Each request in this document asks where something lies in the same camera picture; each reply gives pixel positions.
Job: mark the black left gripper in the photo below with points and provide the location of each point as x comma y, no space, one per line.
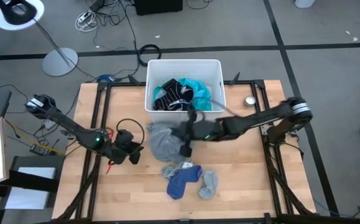
120,151

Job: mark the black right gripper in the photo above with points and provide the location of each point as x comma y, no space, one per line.
203,130

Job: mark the grey sweatshirt garment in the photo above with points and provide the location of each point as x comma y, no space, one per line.
164,143

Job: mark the black white-striped garment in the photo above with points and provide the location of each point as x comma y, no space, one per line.
170,93

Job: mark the teal garment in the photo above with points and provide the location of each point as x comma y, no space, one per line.
203,93

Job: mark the blue sock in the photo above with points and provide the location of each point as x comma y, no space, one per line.
179,183

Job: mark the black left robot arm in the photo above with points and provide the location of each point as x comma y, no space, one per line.
71,127

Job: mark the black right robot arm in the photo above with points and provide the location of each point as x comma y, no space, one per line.
254,119

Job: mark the white plastic laundry basket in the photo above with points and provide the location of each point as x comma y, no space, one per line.
182,70

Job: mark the round silver tin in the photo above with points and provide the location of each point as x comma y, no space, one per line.
250,101

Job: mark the black electronic device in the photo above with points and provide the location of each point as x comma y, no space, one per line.
39,150

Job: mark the black cabinet with white panels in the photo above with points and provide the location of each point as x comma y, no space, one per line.
27,182

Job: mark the white round-top floor stand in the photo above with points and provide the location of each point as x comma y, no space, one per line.
60,62

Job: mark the black box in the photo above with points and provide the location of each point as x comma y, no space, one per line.
158,6

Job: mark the white power strip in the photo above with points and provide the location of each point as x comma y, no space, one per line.
84,17

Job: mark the white container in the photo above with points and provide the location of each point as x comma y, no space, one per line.
304,3

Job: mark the black headset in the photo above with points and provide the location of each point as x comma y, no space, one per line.
16,14

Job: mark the grey metal bracket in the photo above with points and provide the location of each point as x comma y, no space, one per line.
265,130

